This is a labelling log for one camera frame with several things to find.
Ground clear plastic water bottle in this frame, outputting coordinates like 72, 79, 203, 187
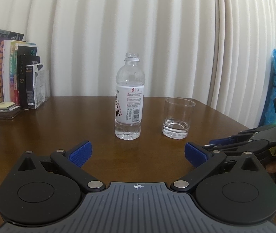
114, 53, 145, 140

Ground white pleated curtain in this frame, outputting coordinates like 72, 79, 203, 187
0, 0, 276, 127

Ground metal tin tray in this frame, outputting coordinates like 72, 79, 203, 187
0, 106, 21, 119

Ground yellow sticky note pad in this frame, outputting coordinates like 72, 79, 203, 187
0, 102, 16, 110

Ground row of upright books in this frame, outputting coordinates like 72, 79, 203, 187
0, 29, 40, 107

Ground white black carton box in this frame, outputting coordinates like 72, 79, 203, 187
25, 63, 46, 110

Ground clear drinking glass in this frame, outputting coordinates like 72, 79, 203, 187
162, 97, 196, 140

